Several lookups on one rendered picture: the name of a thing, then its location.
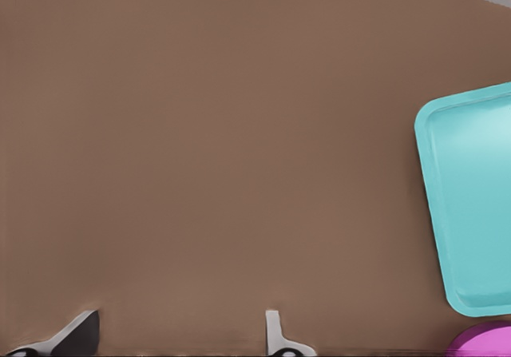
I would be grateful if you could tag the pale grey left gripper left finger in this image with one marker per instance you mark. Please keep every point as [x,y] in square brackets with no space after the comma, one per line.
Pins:
[76,333]

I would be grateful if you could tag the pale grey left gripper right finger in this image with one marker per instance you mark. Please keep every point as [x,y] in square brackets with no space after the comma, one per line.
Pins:
[274,333]

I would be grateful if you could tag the round magenta plate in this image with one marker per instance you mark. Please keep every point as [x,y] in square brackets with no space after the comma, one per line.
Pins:
[485,341]

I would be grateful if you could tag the turquoise rectangular tray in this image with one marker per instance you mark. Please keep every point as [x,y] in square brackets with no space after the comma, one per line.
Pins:
[471,213]

